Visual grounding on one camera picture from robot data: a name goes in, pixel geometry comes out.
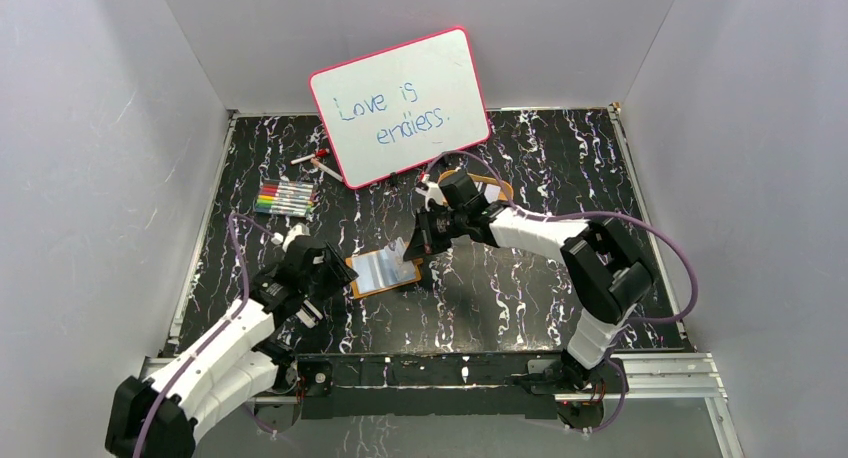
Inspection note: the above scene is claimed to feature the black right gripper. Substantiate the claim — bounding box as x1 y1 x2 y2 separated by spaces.
404 205 468 261

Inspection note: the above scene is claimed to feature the orange leather card holder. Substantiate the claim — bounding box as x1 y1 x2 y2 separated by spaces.
346 248 423 299

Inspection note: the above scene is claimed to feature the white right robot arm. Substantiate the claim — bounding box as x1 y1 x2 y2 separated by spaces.
403 171 656 392

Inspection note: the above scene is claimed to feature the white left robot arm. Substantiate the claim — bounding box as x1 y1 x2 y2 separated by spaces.
105 234 358 457

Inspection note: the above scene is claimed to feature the striped card in tray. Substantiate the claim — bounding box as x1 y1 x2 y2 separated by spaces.
482 183 503 202

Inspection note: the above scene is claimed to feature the small white object on table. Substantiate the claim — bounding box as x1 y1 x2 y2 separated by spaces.
295 300 324 328

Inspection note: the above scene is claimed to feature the pack of coloured markers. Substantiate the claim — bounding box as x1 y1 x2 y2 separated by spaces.
254 180 315 218

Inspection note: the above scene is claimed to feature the orange oval tray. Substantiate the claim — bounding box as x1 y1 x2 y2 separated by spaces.
468 173 514 202

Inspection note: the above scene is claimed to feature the white marker pen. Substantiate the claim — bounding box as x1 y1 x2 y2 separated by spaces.
310 158 344 182

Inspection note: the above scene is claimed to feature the red capped marker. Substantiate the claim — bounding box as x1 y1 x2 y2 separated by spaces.
290 148 330 165

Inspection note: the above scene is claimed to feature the pink framed whiteboard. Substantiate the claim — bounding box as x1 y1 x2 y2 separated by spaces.
309 27 491 190

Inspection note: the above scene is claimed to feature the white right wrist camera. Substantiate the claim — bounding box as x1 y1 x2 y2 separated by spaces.
415 181 445 211

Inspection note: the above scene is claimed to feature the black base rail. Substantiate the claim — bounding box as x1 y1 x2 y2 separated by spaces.
235 352 627 436

